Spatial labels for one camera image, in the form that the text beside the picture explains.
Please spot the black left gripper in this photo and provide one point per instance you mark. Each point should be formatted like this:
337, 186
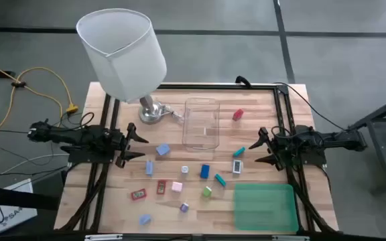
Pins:
121, 147

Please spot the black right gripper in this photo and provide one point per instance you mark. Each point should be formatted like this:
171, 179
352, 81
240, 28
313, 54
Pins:
276, 149

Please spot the teal digital clock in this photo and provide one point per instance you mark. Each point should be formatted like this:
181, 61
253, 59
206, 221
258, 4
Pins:
239, 152
220, 180

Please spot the white digital clock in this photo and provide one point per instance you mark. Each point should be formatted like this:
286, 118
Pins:
237, 166

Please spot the red cube charger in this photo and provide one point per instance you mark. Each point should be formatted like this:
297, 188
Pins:
238, 114

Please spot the green white cube charger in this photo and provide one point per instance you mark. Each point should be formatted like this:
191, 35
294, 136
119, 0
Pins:
207, 191
184, 169

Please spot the pink cube charger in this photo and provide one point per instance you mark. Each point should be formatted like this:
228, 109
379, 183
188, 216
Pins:
177, 186

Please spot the blue digital clock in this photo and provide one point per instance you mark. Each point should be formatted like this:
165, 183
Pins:
205, 171

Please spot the light blue wall charger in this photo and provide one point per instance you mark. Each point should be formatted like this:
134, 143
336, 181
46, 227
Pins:
145, 219
163, 149
149, 168

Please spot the purple white cube charger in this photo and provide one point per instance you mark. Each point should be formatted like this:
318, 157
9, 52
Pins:
184, 207

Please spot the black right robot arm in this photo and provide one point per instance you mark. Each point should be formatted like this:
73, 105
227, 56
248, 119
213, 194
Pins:
330, 140

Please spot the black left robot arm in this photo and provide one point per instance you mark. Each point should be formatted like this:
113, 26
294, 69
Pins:
79, 137

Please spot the green plastic tray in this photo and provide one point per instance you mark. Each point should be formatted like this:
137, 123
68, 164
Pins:
266, 207

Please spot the clear plastic bin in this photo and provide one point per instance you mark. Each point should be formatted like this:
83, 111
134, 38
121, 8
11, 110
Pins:
199, 127

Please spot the table lamp with white shade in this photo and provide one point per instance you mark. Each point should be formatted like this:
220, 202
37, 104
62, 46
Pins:
122, 50

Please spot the black metal stand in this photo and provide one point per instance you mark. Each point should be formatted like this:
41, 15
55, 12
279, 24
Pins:
380, 114

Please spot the black flat bar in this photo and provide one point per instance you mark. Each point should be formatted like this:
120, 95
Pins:
12, 197

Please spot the white printed box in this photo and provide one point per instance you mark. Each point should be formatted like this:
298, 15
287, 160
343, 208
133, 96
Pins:
12, 214

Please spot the black aluminium table frame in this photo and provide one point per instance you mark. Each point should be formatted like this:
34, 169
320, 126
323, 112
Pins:
213, 86

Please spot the silver metal bracket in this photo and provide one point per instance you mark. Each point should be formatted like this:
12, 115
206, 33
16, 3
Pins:
103, 237
290, 238

